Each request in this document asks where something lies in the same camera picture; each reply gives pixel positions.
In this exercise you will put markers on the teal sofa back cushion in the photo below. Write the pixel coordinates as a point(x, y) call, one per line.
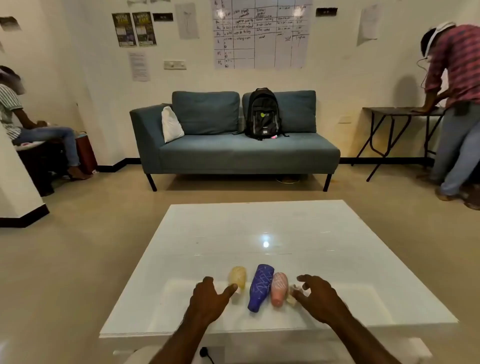
point(296, 112)
point(206, 112)

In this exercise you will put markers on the person's beige trouser knee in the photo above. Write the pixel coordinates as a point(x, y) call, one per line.
point(144, 356)

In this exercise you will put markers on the cream wall socket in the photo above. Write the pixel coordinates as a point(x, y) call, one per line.
point(345, 119)

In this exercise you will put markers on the white wall chart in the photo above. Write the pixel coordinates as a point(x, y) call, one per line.
point(262, 48)

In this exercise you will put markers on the round flat object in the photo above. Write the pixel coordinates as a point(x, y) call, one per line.
point(287, 179)

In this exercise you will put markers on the person's left forearm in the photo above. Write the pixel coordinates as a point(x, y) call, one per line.
point(182, 343)

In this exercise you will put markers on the teal fabric sofa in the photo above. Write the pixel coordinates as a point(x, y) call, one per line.
point(243, 153)

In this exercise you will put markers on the black backpack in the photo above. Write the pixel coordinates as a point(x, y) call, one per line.
point(262, 112)

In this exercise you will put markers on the person's right hand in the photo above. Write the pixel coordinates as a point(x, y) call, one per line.
point(324, 300)

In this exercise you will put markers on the blue patterned bottle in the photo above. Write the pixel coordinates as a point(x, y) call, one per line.
point(260, 287)

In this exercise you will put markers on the yellow bottle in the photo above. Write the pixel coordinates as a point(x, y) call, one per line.
point(238, 276)

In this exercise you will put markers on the curled white paper sheet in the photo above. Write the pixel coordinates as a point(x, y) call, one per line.
point(369, 22)

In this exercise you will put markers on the black wall sign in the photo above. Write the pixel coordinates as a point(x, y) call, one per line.
point(326, 12)
point(163, 17)

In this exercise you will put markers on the pink bottle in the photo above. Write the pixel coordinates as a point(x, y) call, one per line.
point(279, 288)

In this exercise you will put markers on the dark red cabinet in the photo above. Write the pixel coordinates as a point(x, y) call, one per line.
point(87, 153)

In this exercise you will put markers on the black seat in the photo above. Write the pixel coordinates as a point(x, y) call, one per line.
point(37, 165)

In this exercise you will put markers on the white printed notice sheet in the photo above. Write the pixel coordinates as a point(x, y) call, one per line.
point(139, 66)

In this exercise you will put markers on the person's right forearm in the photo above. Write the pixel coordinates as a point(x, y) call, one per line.
point(362, 343)

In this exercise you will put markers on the white glossy table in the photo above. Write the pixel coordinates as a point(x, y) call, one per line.
point(262, 225)

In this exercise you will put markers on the green poster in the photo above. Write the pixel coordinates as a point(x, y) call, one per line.
point(145, 29)
point(123, 30)

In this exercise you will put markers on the person's left hand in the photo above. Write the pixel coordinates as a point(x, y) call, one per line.
point(206, 303)

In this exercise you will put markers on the black folding table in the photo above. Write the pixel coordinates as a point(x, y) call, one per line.
point(390, 111)

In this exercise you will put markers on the white pillow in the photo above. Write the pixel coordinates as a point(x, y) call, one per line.
point(171, 125)

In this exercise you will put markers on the black plug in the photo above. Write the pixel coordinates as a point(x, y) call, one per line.
point(204, 352)

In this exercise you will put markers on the white wall switch plate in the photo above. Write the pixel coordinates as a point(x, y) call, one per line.
point(174, 65)

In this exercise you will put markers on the white wiping tissue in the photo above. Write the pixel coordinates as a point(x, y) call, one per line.
point(290, 300)

